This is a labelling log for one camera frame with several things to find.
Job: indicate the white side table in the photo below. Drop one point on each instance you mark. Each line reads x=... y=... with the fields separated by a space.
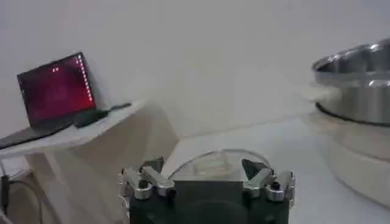
x=91 y=143

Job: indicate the black computer mouse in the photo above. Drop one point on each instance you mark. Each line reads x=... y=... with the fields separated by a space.
x=86 y=118

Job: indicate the steel steamer basket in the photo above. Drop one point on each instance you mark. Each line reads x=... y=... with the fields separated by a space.
x=356 y=94

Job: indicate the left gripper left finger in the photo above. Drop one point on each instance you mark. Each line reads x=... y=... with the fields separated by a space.
x=157 y=180

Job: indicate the white electric cooker base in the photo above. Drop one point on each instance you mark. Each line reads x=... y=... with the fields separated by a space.
x=359 y=152

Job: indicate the round glass lid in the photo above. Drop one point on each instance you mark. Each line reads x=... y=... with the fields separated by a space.
x=213 y=164

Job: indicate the black laptop with red screen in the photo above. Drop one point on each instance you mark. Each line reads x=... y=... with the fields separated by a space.
x=56 y=91

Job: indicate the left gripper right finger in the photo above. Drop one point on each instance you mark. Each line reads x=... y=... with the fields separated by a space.
x=259 y=179

